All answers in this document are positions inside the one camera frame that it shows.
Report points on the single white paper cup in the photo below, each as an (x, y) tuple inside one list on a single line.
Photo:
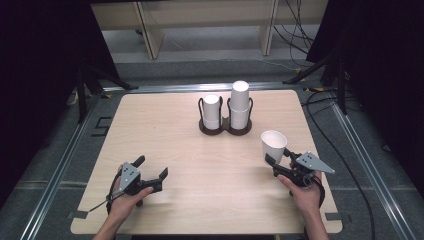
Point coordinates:
[(274, 145)]

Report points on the person's right hand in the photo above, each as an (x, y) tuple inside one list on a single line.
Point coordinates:
[(305, 196)]

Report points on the aluminium floor rail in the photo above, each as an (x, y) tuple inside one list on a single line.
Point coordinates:
[(53, 180), (373, 173)]

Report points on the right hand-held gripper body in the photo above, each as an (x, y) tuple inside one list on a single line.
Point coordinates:
[(300, 173)]

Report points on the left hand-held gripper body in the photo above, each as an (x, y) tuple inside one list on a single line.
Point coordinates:
[(130, 178)]

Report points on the black curtain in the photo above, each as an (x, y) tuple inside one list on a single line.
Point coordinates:
[(383, 66), (40, 83)]

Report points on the stack of white paper cups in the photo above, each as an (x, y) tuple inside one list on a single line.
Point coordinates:
[(212, 110), (239, 100)]

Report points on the dark wooden cup holder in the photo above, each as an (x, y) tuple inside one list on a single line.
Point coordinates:
[(226, 128)]

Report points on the black metal stand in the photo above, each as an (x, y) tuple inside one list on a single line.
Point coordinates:
[(340, 83), (83, 90)]

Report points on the person's left hand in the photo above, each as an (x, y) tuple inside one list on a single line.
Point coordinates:
[(128, 205)]

